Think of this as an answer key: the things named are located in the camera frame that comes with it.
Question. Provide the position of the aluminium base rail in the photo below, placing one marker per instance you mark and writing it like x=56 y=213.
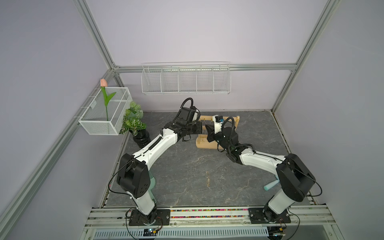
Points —
x=115 y=218

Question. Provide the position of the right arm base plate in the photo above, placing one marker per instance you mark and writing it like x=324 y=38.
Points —
x=266 y=216

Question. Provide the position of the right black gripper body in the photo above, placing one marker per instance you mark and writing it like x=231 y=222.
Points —
x=219 y=138

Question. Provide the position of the white mesh wall basket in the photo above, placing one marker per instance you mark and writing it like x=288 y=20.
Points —
x=94 y=120

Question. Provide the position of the white slotted cable duct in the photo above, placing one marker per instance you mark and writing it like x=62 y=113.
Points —
x=182 y=233

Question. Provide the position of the black ribbed vase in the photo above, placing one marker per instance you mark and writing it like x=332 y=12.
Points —
x=142 y=138

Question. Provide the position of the wooden jewelry display stand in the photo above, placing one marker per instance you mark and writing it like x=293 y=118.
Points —
x=201 y=141

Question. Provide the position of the green artificial potted plant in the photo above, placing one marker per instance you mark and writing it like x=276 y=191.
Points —
x=132 y=120

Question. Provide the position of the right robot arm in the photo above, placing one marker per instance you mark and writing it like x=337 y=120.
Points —
x=295 y=178

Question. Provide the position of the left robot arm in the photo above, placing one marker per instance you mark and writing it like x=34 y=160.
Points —
x=134 y=170

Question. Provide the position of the white wire wall shelf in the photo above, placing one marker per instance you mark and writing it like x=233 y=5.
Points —
x=186 y=78

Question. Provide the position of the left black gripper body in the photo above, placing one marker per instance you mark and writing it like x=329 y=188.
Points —
x=194 y=128

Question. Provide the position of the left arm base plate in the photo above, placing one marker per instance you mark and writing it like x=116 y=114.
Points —
x=155 y=217

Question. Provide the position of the green dustpan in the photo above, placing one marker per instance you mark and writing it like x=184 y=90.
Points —
x=152 y=185

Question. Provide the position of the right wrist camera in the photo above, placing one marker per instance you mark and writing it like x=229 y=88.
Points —
x=218 y=121

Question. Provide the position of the pink artificial tulip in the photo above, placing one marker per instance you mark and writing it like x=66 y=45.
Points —
x=107 y=97

